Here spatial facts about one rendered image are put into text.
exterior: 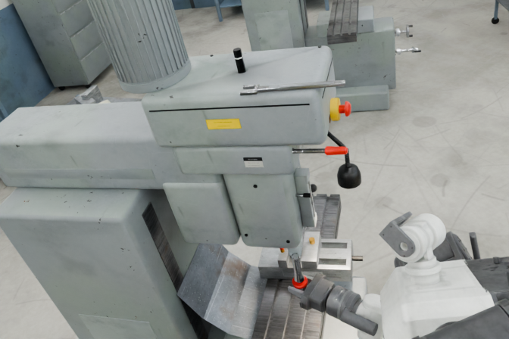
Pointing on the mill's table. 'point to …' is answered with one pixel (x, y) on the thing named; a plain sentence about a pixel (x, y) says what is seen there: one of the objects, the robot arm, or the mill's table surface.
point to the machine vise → (273, 265)
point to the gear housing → (238, 160)
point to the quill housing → (266, 209)
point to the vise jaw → (311, 251)
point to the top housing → (204, 82)
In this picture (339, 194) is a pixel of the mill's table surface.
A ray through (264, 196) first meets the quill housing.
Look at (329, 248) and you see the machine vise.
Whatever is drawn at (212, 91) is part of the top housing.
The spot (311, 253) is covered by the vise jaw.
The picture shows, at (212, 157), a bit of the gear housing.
